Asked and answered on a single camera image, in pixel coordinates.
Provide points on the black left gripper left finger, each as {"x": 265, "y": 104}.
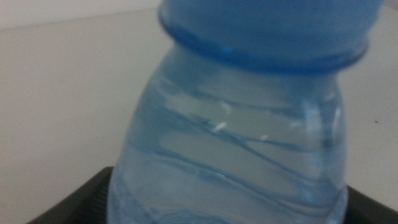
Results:
{"x": 87, "y": 202}

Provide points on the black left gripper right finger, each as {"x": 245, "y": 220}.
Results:
{"x": 373, "y": 211}

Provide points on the blue-capped water bottle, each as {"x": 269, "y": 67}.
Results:
{"x": 233, "y": 140}

